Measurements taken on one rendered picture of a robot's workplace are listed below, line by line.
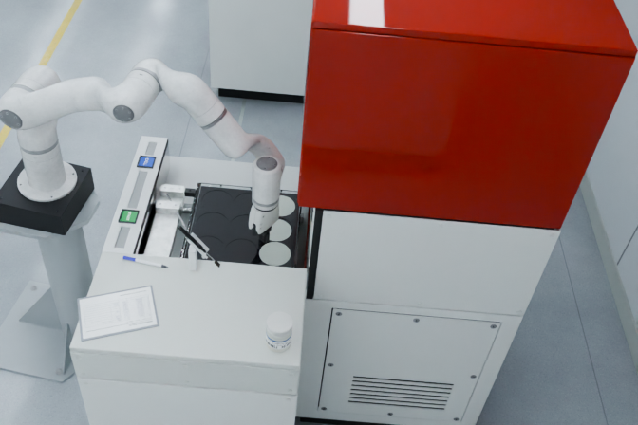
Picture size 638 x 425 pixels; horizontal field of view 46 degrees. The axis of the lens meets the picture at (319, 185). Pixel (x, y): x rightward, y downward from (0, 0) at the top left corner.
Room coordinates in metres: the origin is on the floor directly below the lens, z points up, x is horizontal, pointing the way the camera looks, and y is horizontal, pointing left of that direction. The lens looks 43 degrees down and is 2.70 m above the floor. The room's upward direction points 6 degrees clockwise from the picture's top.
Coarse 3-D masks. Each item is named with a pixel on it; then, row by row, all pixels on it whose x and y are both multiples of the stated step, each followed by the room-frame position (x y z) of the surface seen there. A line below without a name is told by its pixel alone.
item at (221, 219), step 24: (216, 192) 1.81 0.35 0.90; (240, 192) 1.82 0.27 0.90; (216, 216) 1.70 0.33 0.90; (240, 216) 1.71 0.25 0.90; (288, 216) 1.73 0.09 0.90; (216, 240) 1.59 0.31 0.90; (240, 240) 1.60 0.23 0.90; (288, 240) 1.62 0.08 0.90; (264, 264) 1.51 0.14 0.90; (288, 264) 1.52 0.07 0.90
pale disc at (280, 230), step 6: (276, 222) 1.70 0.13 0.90; (282, 222) 1.70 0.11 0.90; (276, 228) 1.67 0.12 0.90; (282, 228) 1.67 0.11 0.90; (288, 228) 1.68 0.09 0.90; (270, 234) 1.64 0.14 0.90; (276, 234) 1.64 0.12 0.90; (282, 234) 1.65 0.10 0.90; (288, 234) 1.65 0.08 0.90; (276, 240) 1.62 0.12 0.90; (282, 240) 1.62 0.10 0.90
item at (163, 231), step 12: (156, 216) 1.68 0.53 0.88; (168, 216) 1.69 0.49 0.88; (180, 216) 1.72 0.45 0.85; (156, 228) 1.63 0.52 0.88; (168, 228) 1.64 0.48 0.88; (156, 240) 1.58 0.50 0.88; (168, 240) 1.59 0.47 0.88; (144, 252) 1.52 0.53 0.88; (156, 252) 1.53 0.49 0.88; (168, 252) 1.54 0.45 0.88
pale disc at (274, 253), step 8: (264, 248) 1.58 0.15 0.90; (272, 248) 1.58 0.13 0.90; (280, 248) 1.59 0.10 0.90; (288, 248) 1.59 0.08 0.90; (264, 256) 1.54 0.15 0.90; (272, 256) 1.55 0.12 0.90; (280, 256) 1.55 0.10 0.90; (288, 256) 1.55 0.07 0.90; (272, 264) 1.52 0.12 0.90; (280, 264) 1.52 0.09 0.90
